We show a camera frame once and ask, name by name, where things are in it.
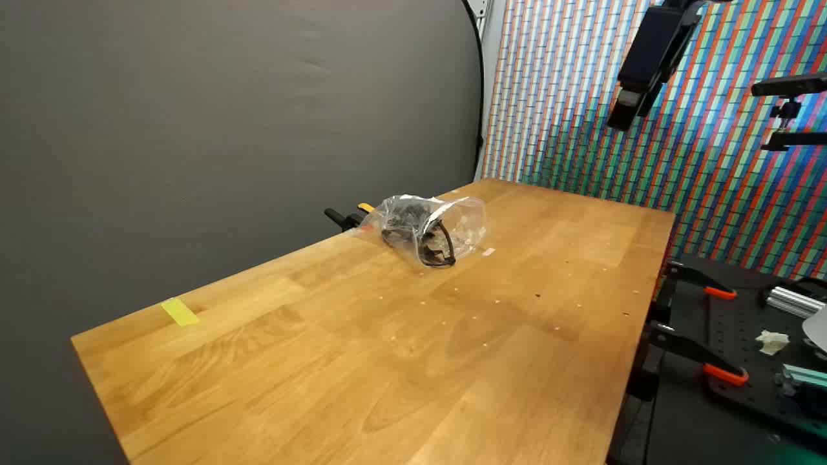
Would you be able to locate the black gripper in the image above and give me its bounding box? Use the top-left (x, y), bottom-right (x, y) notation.
top-left (606, 0), bottom-right (710, 133)

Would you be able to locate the clear plastic bag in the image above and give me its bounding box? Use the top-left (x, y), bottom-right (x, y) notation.
top-left (365, 192), bottom-right (491, 272)

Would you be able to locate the white aluminium bar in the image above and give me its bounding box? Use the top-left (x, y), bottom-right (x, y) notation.
top-left (762, 285), bottom-right (827, 321)

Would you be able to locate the white crumpled object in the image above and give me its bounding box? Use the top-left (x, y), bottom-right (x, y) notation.
top-left (756, 328), bottom-right (794, 359)

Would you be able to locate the grey round plate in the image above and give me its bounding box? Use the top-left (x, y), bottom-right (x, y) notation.
top-left (798, 306), bottom-right (827, 356)

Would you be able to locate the black clamp with yellow tip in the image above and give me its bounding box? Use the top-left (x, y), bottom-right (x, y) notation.
top-left (324, 202), bottom-right (378, 233)

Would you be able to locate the black side bench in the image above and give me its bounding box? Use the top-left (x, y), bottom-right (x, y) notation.
top-left (608, 255), bottom-right (827, 465)

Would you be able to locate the teal metal bar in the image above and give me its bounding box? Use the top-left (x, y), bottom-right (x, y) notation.
top-left (775, 362), bottom-right (827, 401)

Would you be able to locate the yellow tape strip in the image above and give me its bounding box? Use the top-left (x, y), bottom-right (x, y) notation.
top-left (159, 296), bottom-right (205, 328)

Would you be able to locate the black camera mount rod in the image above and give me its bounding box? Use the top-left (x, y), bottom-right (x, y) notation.
top-left (759, 96), bottom-right (827, 155)
top-left (749, 71), bottom-right (827, 100)

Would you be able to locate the white vertical post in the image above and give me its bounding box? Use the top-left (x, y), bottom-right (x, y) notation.
top-left (479, 0), bottom-right (511, 106)

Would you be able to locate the black backdrop frame edge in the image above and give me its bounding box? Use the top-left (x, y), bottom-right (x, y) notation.
top-left (463, 0), bottom-right (491, 177)

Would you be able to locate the orange handled black clamp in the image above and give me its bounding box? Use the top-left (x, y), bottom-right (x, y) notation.
top-left (664, 261), bottom-right (741, 304)
top-left (646, 321), bottom-right (753, 389)

